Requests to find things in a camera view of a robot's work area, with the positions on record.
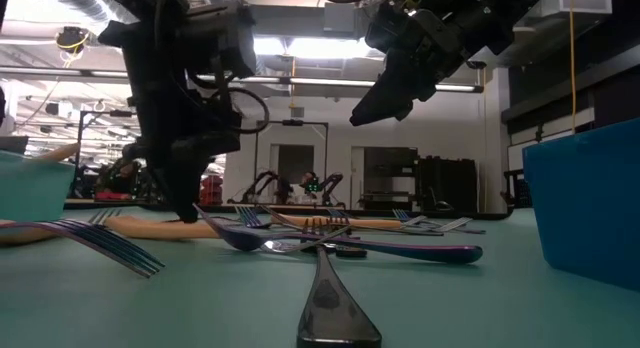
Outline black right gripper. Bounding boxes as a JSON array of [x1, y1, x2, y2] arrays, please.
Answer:
[[348, 10, 481, 127]]

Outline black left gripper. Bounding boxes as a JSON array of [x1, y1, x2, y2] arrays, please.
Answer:
[[97, 17, 246, 224]]

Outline red storage bins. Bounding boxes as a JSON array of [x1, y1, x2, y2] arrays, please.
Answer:
[[199, 174, 225, 206]]

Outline person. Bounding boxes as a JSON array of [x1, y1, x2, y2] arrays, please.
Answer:
[[298, 170, 321, 195], [97, 155, 151, 202]]

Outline black shelving unit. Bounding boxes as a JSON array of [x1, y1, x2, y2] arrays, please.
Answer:
[[362, 146, 421, 213]]

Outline long ceiling light bar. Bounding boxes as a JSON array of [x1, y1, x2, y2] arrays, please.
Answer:
[[0, 65, 485, 94]]

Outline bright ceiling light panel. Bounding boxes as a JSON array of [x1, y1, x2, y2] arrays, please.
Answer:
[[252, 35, 384, 62]]

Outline black cabinet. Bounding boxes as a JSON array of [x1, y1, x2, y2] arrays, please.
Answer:
[[418, 156, 480, 215]]

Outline teal plastic bin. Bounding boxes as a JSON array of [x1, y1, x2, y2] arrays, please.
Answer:
[[0, 150, 76, 223]]

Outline black chair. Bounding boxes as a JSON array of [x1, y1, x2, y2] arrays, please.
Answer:
[[501, 168, 532, 210]]

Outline white ceiling box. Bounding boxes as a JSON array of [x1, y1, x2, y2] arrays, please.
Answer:
[[539, 0, 614, 18]]

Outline blue plastic bin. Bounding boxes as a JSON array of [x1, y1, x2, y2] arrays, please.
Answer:
[[522, 118, 640, 292]]

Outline teal green table mat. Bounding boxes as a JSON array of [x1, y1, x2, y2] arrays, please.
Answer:
[[0, 205, 640, 348]]

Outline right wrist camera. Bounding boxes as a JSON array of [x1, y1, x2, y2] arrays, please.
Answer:
[[363, 0, 419, 54]]

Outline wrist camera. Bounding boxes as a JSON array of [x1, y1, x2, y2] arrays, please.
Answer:
[[363, 0, 419, 54], [199, 2, 259, 79]]

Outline black gantry frame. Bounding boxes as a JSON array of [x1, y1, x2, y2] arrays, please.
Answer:
[[253, 119, 331, 209], [73, 109, 136, 202]]

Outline black table frame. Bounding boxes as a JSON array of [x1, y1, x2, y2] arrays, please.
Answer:
[[59, 200, 516, 220]]

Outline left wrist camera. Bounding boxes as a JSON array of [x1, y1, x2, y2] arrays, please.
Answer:
[[199, 2, 259, 79]]

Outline hanging cable reel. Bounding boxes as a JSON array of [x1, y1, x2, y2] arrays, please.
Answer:
[[54, 26, 92, 57]]

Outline silver ventilation duct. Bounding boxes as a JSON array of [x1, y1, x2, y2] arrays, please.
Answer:
[[29, 0, 151, 27]]

